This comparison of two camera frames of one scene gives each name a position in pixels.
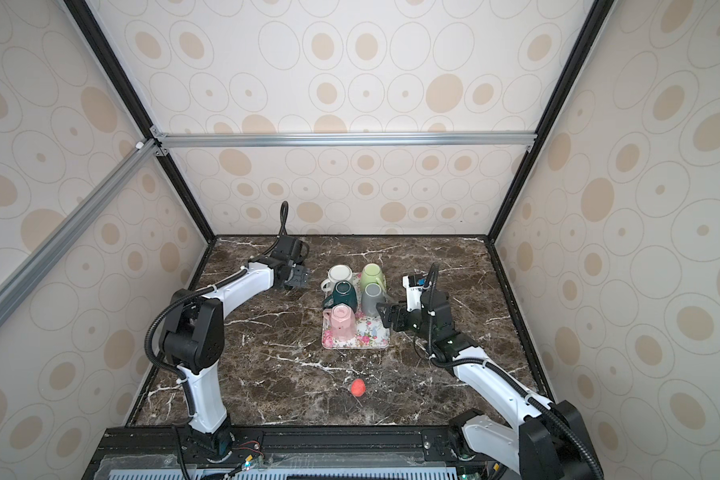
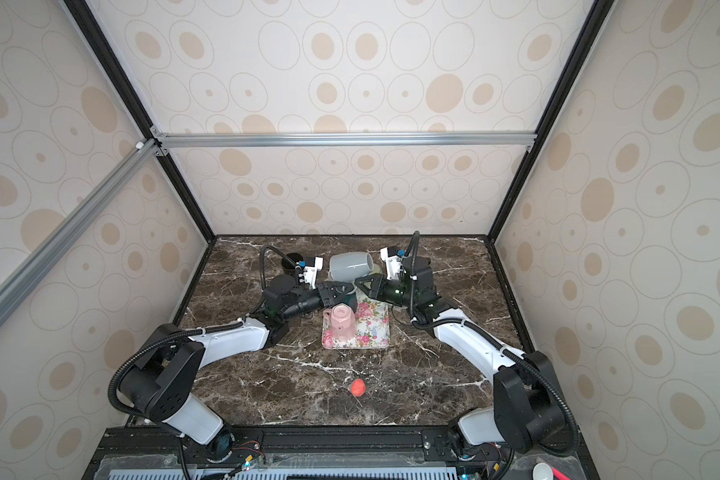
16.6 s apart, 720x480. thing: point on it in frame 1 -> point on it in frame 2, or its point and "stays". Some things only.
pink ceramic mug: (343, 322) stays
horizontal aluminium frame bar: (344, 140) stays
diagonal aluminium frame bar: (3, 302) stays
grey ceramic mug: (373, 294) -> (349, 266)
